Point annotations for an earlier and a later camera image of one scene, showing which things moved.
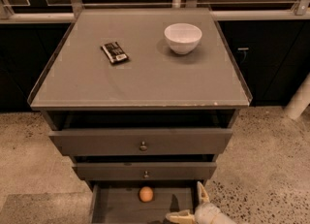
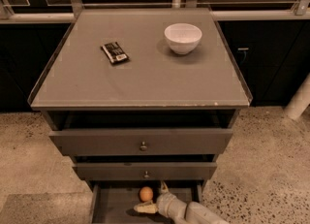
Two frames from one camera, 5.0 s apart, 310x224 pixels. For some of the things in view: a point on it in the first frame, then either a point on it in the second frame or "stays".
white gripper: x=209 y=213 → x=167 y=203
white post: x=299 y=101 stays
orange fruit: x=145 y=194 stays
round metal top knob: x=143 y=147 stays
